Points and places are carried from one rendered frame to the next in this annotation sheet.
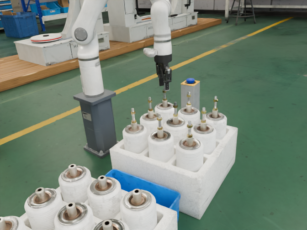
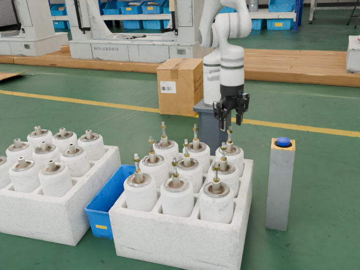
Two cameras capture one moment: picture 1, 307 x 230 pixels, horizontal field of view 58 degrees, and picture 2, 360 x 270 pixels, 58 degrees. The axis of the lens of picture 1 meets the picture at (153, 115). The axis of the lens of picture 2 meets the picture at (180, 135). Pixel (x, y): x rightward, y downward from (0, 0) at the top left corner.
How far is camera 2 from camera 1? 1.19 m
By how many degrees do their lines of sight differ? 66
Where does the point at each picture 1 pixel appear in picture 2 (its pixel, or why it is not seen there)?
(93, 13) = (205, 16)
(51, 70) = (345, 79)
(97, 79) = (209, 88)
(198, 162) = (128, 201)
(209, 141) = (163, 199)
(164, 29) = (222, 52)
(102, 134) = not seen: hidden behind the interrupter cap
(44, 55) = (350, 59)
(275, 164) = not seen: outside the picture
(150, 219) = (43, 185)
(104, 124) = (205, 137)
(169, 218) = (55, 201)
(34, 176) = not seen: hidden behind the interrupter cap
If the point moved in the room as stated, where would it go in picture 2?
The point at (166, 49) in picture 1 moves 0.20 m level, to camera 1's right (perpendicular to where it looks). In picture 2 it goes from (223, 77) to (256, 97)
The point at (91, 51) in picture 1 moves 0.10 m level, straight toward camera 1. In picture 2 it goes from (211, 57) to (189, 61)
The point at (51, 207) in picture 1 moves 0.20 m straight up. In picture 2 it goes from (55, 141) to (43, 92)
